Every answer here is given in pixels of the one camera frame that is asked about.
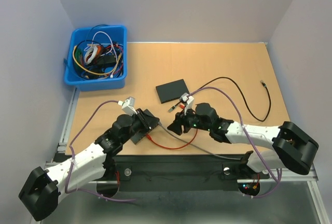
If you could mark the aluminium frame rail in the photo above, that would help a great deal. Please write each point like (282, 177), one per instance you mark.
(311, 174)

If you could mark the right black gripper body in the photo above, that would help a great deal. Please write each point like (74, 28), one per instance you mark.
(192, 121)

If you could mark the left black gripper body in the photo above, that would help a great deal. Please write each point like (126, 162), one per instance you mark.
(137, 126)

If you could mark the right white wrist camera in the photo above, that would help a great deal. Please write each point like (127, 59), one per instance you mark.
(187, 100)

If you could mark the blue plastic bin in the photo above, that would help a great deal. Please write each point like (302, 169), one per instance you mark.
(90, 43)

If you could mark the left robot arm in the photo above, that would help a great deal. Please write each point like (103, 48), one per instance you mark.
(44, 189)

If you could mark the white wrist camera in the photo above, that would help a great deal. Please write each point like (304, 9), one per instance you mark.
(128, 106)
(187, 100)

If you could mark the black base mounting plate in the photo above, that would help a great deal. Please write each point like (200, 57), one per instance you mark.
(148, 173)

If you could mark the black adapter in bin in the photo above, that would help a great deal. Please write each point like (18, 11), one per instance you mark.
(106, 60)

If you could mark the black network switch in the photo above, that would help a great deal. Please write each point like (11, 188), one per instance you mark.
(171, 91)
(142, 133)

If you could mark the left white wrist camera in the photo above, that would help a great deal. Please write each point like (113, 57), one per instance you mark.
(128, 106)

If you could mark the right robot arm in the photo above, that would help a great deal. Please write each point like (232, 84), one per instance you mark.
(286, 146)

